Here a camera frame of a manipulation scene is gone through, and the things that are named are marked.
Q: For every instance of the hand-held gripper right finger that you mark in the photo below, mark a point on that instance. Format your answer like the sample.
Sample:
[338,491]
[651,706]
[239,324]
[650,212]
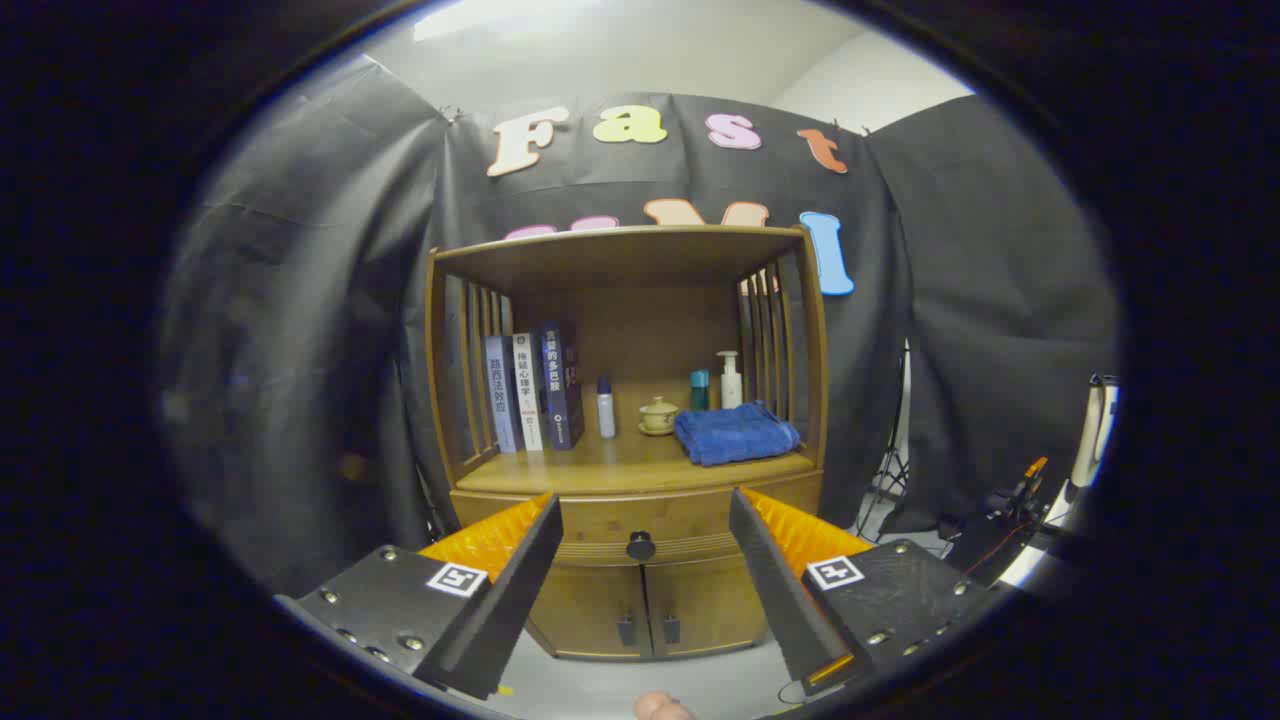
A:
[775,590]

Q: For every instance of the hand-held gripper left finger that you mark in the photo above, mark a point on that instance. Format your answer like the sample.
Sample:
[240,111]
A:
[510,610]

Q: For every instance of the wooden drawer with black knob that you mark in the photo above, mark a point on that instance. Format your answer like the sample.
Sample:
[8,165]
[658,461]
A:
[650,515]

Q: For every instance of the wooden cabinet door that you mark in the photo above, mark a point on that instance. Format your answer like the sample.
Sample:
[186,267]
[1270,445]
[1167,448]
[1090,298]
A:
[590,610]
[700,605]

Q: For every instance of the wooden countertop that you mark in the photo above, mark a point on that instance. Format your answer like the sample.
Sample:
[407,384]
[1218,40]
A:
[620,465]

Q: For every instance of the wooden cabinet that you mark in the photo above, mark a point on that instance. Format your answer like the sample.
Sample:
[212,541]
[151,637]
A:
[640,310]

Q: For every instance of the blue towel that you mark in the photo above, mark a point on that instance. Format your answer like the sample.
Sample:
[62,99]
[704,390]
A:
[735,435]

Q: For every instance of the white pump bottle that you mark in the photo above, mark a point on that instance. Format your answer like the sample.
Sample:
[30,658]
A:
[731,390]

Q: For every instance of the beige lidded teacup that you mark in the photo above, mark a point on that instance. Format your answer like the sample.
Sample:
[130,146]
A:
[659,415]

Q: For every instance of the black device with orange part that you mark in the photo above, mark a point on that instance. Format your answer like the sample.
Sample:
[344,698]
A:
[985,550]

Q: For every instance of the teal bottle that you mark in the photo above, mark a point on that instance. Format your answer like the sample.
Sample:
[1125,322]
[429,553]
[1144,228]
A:
[699,390]

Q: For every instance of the light blue book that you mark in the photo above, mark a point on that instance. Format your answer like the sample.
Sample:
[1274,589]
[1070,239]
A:
[500,395]

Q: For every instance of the white book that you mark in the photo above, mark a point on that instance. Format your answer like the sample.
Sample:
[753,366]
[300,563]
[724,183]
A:
[528,395]

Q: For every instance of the white bottle with blue cap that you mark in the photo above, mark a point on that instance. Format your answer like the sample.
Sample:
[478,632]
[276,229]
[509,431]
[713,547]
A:
[606,415]

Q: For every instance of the dark blue book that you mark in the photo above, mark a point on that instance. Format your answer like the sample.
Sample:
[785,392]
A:
[558,385]

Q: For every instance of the white appliance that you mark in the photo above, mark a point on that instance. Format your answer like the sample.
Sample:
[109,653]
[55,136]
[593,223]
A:
[1090,440]

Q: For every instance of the black backdrop cloth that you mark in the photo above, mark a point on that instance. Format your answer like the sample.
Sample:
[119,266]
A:
[300,300]

